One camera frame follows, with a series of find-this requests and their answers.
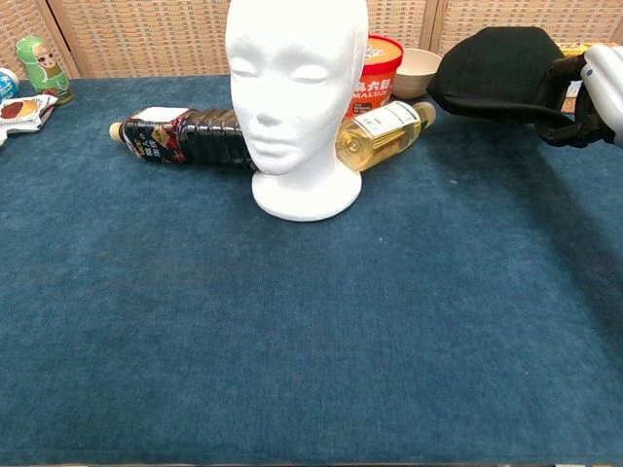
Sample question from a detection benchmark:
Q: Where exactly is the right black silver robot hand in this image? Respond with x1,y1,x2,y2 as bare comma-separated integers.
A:
532,43,623,150

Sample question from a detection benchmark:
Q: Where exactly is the black baseball cap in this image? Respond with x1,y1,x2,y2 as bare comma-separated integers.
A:
425,26,583,130

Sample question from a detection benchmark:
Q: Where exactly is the white foam mannequin head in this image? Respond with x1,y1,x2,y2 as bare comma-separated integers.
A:
225,0,370,223

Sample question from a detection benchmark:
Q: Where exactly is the yellow biscuit box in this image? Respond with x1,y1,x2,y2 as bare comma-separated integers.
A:
554,41,598,57

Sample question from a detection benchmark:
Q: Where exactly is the beige bowl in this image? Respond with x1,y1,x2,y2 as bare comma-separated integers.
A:
391,47,444,101

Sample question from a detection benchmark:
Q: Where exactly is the red instant noodle cup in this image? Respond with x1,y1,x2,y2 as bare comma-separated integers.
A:
346,33,405,122

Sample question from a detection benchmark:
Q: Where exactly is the pale yellow tea bottle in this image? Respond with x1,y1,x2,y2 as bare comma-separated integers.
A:
335,100,437,172

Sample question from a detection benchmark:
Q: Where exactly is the blue felt table cover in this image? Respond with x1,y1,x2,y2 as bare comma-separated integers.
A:
0,72,623,466

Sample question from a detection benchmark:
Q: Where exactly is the dark tea plastic bottle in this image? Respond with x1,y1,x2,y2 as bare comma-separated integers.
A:
108,106,259,171

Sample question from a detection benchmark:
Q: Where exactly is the woven bamboo folding screen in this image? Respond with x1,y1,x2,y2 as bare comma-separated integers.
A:
0,0,623,80

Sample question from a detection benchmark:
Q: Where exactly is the green matryoshka doll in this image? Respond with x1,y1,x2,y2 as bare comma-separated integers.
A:
15,36,74,107

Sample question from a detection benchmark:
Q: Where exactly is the white fruit snack packet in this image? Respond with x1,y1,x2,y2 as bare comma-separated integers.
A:
0,94,59,135

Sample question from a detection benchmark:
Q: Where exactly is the blue-label water bottle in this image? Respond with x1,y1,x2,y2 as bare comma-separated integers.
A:
0,67,20,106

